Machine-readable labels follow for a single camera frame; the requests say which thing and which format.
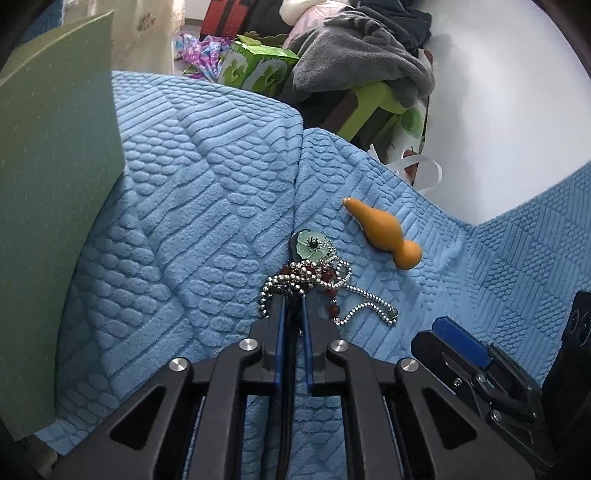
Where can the orange gourd ornament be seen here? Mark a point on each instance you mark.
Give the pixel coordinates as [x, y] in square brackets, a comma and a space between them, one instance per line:
[384, 231]

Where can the white printed shopping bag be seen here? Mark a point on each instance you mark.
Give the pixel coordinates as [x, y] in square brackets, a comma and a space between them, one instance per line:
[400, 149]

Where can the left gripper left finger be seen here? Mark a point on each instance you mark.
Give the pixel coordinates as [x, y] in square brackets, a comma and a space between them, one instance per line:
[266, 373]

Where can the cream embroidered cover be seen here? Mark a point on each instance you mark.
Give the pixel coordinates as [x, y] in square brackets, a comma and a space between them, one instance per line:
[142, 31]

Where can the grey blanket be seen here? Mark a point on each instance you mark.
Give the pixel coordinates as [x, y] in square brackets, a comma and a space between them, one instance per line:
[352, 49]

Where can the green flower hairpin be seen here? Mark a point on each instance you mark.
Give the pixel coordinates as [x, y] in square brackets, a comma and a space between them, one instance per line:
[310, 246]

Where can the red suitcase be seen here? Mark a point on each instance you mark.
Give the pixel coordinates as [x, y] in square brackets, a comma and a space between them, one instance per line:
[224, 18]

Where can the green cardboard box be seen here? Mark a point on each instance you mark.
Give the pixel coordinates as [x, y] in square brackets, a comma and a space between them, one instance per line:
[256, 67]

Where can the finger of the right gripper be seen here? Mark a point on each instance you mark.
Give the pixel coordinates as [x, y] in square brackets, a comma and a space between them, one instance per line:
[457, 373]
[460, 340]

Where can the green-rimmed white box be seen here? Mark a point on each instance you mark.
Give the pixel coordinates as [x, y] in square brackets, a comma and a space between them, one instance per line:
[61, 154]

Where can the purple patterned cloth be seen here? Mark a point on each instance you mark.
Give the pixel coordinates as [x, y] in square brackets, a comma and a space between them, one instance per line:
[200, 58]

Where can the green plastic stool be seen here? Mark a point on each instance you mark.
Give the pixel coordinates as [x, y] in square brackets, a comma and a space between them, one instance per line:
[365, 114]

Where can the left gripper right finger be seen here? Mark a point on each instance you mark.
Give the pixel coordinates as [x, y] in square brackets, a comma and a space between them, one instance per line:
[321, 375]

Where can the pink cream bedding pile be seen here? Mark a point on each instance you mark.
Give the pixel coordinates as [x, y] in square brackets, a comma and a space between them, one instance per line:
[304, 15]

